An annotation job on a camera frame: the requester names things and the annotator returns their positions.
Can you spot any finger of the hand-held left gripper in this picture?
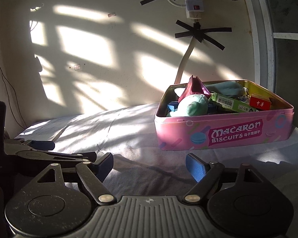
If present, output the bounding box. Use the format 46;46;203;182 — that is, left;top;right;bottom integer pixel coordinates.
16;150;98;164
4;139;55;151

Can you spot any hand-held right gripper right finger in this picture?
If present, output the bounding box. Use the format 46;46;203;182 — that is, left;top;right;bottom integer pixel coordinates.
183;153;266;204

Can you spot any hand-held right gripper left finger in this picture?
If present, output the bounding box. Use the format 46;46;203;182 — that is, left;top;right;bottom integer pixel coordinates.
35;152;116;205

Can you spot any pink biscuit tin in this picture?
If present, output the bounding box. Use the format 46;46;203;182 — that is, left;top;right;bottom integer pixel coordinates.
154;80;294;151

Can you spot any teal plush toy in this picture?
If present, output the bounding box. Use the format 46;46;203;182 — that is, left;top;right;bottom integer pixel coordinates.
166;94;209;117

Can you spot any blue plastic clip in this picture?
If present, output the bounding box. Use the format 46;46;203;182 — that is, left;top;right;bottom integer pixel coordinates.
167;101;216;114

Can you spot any long green box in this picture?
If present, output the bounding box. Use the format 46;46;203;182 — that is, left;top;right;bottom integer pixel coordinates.
209;92;257;113

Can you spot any pink packet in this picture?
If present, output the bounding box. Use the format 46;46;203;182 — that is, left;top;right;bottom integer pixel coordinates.
178;75;211;103

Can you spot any teal pencil case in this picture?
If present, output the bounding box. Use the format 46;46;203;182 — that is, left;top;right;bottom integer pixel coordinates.
205;81;251;102

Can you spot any red cigarette box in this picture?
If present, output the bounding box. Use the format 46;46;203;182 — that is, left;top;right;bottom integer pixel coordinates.
249;93;272;111

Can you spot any black wall cable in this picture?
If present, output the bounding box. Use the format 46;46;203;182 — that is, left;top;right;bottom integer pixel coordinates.
0;33;24;129

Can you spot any white cable conduit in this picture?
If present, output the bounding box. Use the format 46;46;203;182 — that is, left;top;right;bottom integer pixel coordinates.
174;36;198;85

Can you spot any white door frame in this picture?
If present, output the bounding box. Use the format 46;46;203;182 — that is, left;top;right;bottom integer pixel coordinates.
242;0;298;139

